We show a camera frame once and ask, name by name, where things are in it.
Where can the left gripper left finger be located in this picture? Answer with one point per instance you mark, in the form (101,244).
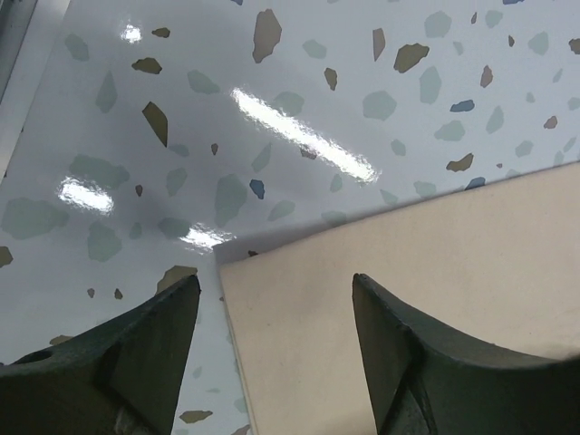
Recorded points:
(120,377)

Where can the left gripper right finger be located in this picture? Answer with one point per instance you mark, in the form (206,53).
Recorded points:
(426,377)

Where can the beige cloth drape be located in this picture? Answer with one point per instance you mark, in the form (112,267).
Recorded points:
(500,263)

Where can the aluminium frame rails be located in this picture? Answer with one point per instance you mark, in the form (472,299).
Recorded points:
(16,16)

